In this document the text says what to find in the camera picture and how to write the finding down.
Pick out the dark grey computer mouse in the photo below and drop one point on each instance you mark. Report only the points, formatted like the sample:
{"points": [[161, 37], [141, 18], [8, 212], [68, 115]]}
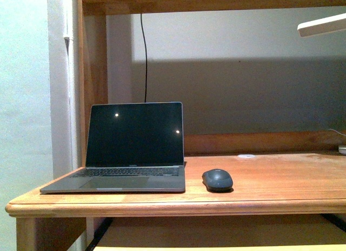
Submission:
{"points": [[217, 181]]}

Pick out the grey open laptop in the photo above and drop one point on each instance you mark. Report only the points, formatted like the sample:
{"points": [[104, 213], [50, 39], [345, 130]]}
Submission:
{"points": [[131, 148]]}

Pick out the white round desk grommet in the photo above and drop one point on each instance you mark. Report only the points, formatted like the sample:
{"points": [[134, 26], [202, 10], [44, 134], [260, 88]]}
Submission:
{"points": [[246, 156]]}

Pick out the wooden desk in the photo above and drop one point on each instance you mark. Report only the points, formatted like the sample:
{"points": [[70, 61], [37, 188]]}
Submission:
{"points": [[287, 176]]}

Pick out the wooden keyboard tray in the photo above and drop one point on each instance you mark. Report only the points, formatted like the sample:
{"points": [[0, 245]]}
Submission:
{"points": [[248, 232]]}

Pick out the white lamp base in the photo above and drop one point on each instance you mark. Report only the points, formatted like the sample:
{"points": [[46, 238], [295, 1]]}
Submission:
{"points": [[342, 149]]}

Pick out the white desk lamp head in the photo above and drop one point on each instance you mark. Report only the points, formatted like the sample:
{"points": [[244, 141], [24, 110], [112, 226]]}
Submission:
{"points": [[322, 26]]}

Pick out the white wall conduit pipe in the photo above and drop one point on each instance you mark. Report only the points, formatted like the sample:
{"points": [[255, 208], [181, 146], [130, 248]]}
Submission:
{"points": [[70, 39]]}

